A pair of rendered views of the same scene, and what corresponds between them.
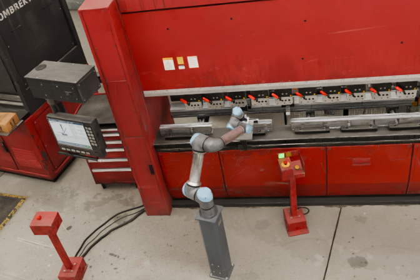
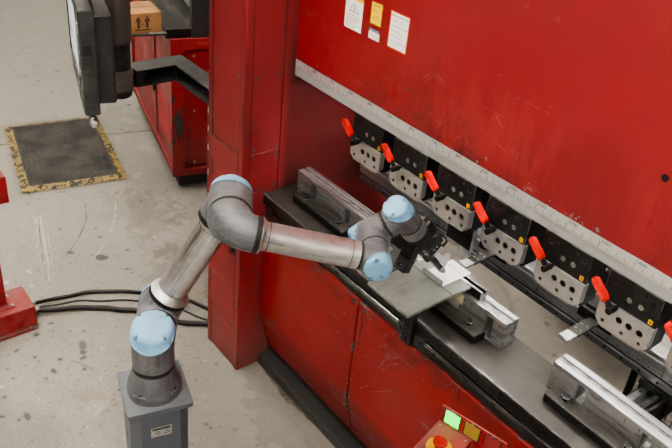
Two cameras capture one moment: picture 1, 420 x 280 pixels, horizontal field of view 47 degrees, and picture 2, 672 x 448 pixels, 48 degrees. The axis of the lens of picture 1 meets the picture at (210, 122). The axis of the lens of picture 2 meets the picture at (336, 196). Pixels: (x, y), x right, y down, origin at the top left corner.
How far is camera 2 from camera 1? 2.39 m
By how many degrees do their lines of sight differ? 30
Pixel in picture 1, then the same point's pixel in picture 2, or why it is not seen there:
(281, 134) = (511, 372)
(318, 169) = not seen: outside the picture
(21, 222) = (72, 201)
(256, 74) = (521, 152)
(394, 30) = not seen: outside the picture
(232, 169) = (371, 369)
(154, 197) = (223, 309)
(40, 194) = (144, 187)
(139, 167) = not seen: hidden behind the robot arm
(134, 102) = (242, 56)
